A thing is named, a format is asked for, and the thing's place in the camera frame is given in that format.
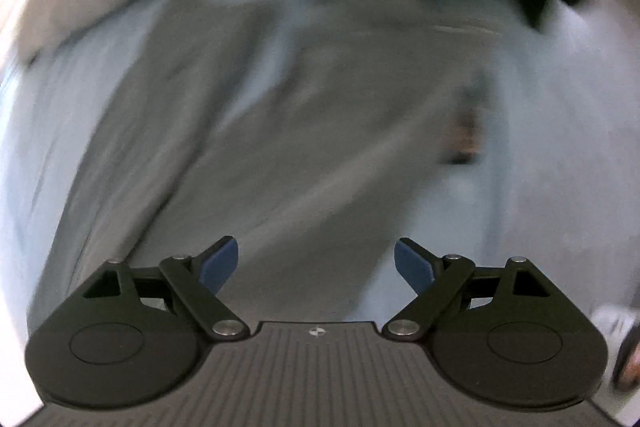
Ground white and orange object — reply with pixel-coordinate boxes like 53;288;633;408
592;304;640;394

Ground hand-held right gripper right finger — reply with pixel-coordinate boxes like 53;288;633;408
382;237;596;340

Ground grey-blue pants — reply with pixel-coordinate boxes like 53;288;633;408
47;0;506;323

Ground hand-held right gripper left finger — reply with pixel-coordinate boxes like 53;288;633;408
37;235;251;340

